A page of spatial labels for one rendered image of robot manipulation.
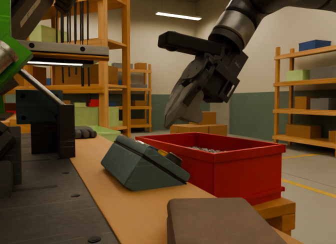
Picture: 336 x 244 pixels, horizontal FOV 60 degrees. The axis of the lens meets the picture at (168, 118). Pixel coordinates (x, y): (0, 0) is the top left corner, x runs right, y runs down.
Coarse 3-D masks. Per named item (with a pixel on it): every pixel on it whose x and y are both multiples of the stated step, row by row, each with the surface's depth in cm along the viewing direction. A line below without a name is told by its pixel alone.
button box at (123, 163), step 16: (112, 144) 50; (128, 144) 44; (112, 160) 45; (128, 160) 40; (144, 160) 38; (160, 160) 39; (128, 176) 37; (144, 176) 38; (160, 176) 39; (176, 176) 40
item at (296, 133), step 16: (304, 48) 578; (320, 48) 538; (288, 80) 617; (304, 80) 577; (320, 80) 540; (304, 96) 586; (288, 112) 609; (304, 112) 574; (320, 112) 542; (288, 128) 624; (304, 128) 589; (320, 128) 592; (288, 144) 671; (320, 144) 543
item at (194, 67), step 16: (224, 32) 54; (224, 48) 56; (240, 48) 55; (192, 64) 56; (208, 64) 52; (224, 64) 56; (240, 64) 57; (208, 80) 53; (224, 80) 55; (208, 96) 57; (224, 96) 54
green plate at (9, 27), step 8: (0, 0) 43; (8, 0) 43; (0, 8) 43; (8, 8) 43; (0, 16) 43; (8, 16) 43; (0, 24) 42; (8, 24) 43; (0, 32) 42; (8, 32) 43
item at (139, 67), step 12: (144, 72) 974; (48, 84) 813; (120, 84) 904; (132, 84) 919; (144, 84) 934; (144, 96) 978; (120, 108) 897; (132, 108) 914; (144, 108) 931; (120, 120) 949; (132, 120) 929; (144, 120) 944
